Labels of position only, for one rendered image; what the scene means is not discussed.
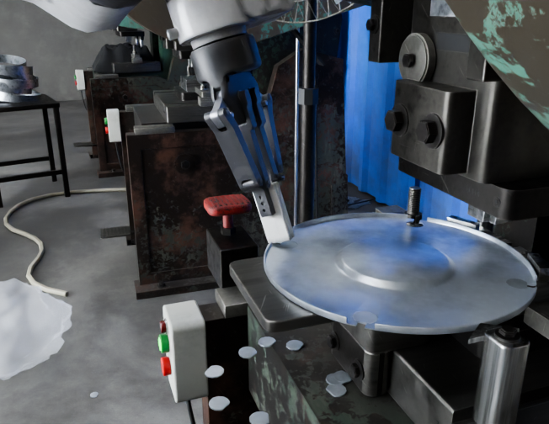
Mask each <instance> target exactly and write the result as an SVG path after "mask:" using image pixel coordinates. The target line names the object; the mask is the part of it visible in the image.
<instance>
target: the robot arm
mask: <svg viewBox="0 0 549 424"><path fill-rule="evenodd" d="M25 1H27V2H30V3H34V4H35V5H37V6H39V7H40V8H42V9H44V10H45V11H46V12H48V13H50V14H51V15H53V16H54V17H56V18H57V19H60V20H61V21H62V22H63V23H65V24H67V25H69V26H70V27H72V28H74V29H79V30H81V31H83V32H86V33H90V32H95V31H101V30H107V29H116V28H117V26H118V25H119V24H120V23H121V21H122V20H123V19H124V18H125V16H126V15H127V14H128V13H129V12H130V11H131V10H132V9H133V8H134V7H135V6H136V5H137V4H139V3H140V2H141V1H142V0H25ZM165 2H166V4H167V7H168V11H169V14H170V17H171V19H172V22H173V26H174V28H173V29H167V35H168V39H169V40H174V39H178V40H179V44H180V45H182V46H186V45H192V47H193V51H192V52H191V53H190V54H191V55H190V56H189V57H190V60H191V62H192V65H193V68H194V71H195V75H196V78H197V81H198V83H200V84H208V83H209V84H210V87H211V99H212V102H213V104H214V106H213V109H212V111H210V112H207V113H205V114H204V118H205V122H206V123H207V124H208V125H209V126H210V128H211V129H212V131H213V132H214V133H215V136H216V138H217V140H218V142H219V144H220V147H221V149H222V151H223V153H224V155H225V157H226V159H227V162H228V164H229V166H230V168H231V170H232V173H233V175H234V177H235V179H236V180H237V184H238V186H239V188H240V189H241V190H242V191H243V192H244V193H247V192H253V196H254V199H255V203H256V205H257V208H258V211H259V215H260V219H261V221H262V224H263V227H264V232H265V235H266V237H267V240H268V243H270V242H272V243H277V242H282V241H290V240H291V238H293V237H294V236H295V235H294V232H293V230H292V226H291V223H290V218H289V215H288V213H287V210H286V207H285V202H284V199H283V196H282V193H281V190H280V185H279V181H283V180H285V174H283V175H279V173H282V172H283V170H284V169H283V164H282V160H281V155H280V147H279V142H278V138H277V134H276V128H275V121H274V116H273V105H272V97H271V95H270V93H267V94H264V95H263V94H262V93H260V92H259V85H258V84H257V82H256V80H255V78H254V76H253V70H254V69H257V68H259V67H260V66H261V64H262V61H261V58H260V55H259V50H258V47H257V44H256V41H255V38H254V36H252V35H251V34H248V33H247V30H246V29H249V28H252V27H255V26H258V25H261V24H266V23H268V22H272V21H275V20H276V19H278V18H280V17H281V16H283V15H284V14H286V13H288V12H289V11H291V10H292V9H293V7H294V0H165Z"/></svg>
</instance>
